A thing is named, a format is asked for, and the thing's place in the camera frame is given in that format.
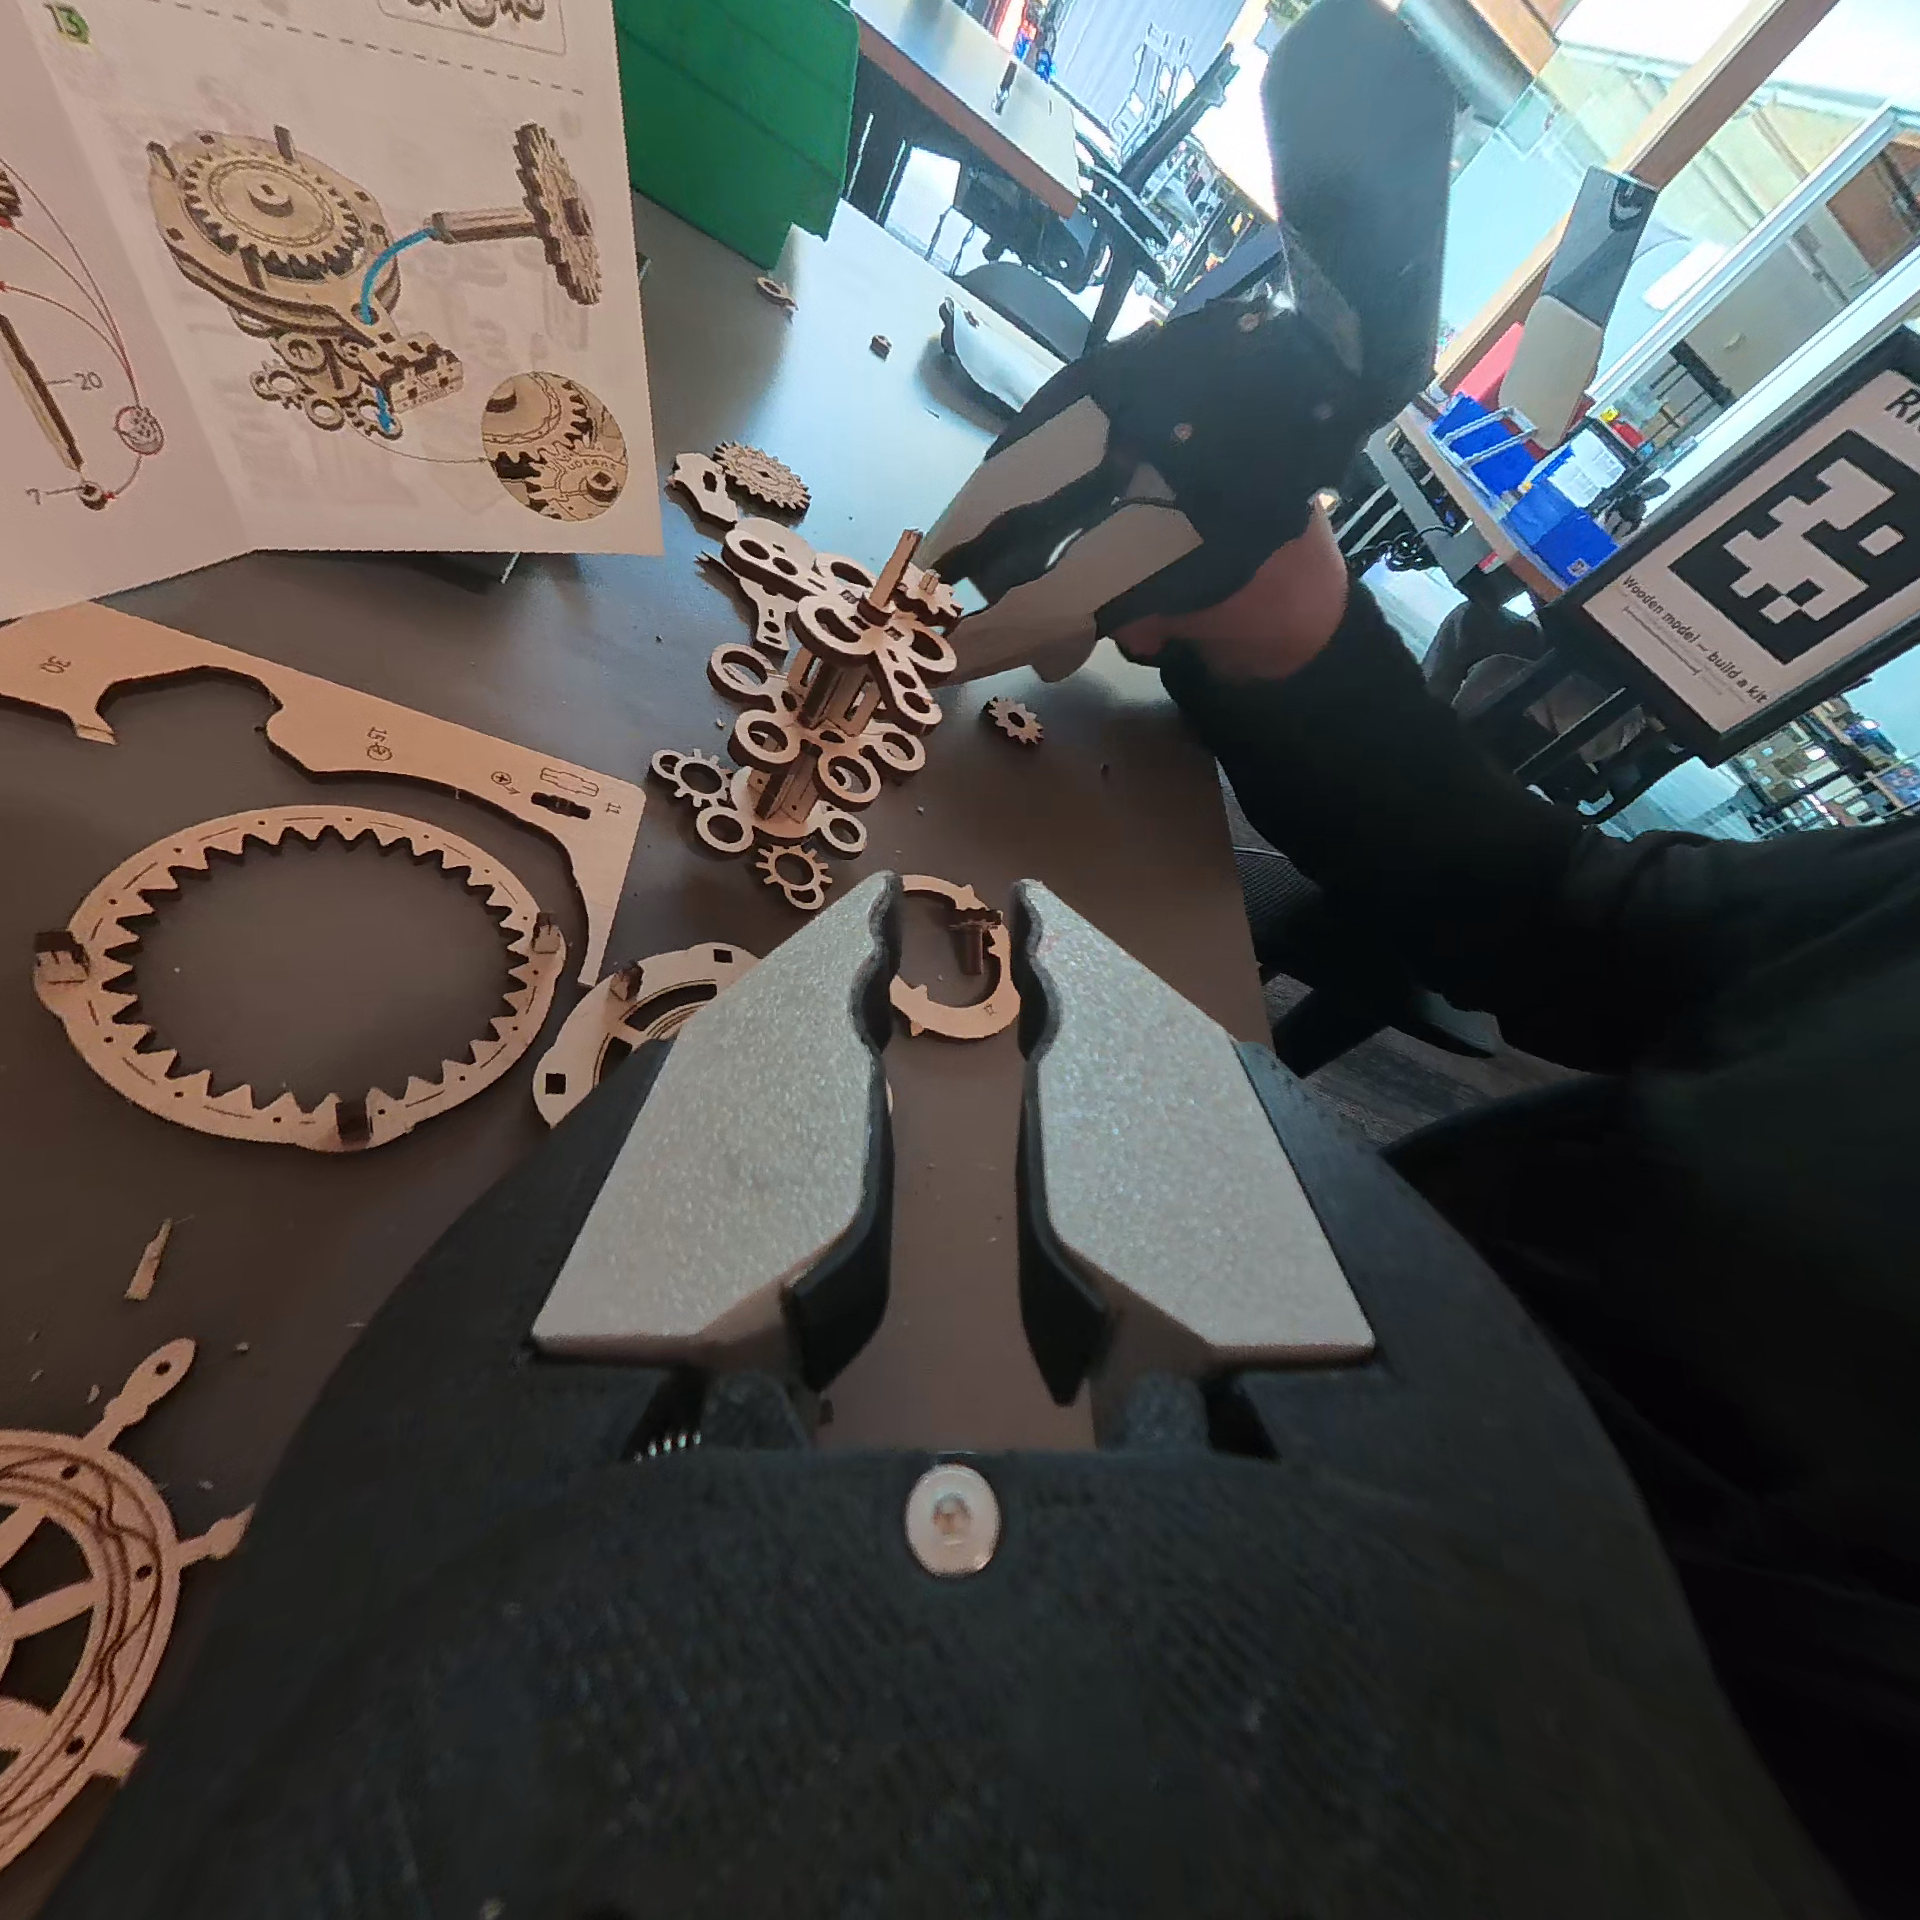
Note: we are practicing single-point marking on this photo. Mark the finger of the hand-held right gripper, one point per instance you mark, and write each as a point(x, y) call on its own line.
point(1020, 472)
point(1081, 592)

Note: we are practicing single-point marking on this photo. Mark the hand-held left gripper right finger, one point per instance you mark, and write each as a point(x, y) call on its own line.
point(1185, 1170)

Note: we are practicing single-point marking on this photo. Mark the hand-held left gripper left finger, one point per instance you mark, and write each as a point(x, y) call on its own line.
point(734, 1154)

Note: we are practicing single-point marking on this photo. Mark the wooden gear model assembly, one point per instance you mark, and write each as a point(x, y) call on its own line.
point(824, 691)

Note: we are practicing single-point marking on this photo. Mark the person's right forearm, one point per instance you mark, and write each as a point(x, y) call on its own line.
point(1425, 811)

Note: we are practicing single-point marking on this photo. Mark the person's right hand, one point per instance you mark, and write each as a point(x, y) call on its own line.
point(1261, 614)

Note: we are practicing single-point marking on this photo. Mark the black office chair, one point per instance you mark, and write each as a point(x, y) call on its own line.
point(1155, 181)
point(1020, 330)

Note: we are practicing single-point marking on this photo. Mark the small wooden gear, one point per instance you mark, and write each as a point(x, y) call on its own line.
point(1014, 722)

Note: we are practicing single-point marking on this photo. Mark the round wooden plate part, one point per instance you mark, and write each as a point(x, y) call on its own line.
point(614, 1029)

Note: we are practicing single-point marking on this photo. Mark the medium wooden gear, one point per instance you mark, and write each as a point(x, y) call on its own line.
point(763, 476)

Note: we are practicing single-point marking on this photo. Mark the blue storage bins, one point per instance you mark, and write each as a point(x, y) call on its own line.
point(1530, 480)

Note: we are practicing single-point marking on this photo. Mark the tiny wooden gear piece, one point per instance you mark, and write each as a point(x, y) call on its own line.
point(776, 292)

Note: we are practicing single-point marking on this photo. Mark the pale wooden cutout piece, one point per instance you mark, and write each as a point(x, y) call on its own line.
point(699, 489)

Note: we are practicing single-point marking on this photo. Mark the background office table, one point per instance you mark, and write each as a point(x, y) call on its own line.
point(960, 90)

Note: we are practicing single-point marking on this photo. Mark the green plastic storage bin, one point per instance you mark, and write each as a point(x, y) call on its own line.
point(734, 120)

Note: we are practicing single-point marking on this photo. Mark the white task card sign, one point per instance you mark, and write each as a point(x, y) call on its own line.
point(1770, 571)

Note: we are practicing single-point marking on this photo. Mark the wooden offcut sheet piece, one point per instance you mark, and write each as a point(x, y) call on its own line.
point(374, 735)

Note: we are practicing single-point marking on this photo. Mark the wooden sliver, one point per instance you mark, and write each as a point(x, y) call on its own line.
point(151, 1260)

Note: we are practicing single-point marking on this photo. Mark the folded paper instruction sheet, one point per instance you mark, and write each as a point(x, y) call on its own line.
point(300, 451)

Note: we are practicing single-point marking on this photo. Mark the wooden ship wheel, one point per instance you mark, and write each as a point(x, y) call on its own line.
point(75, 1575)

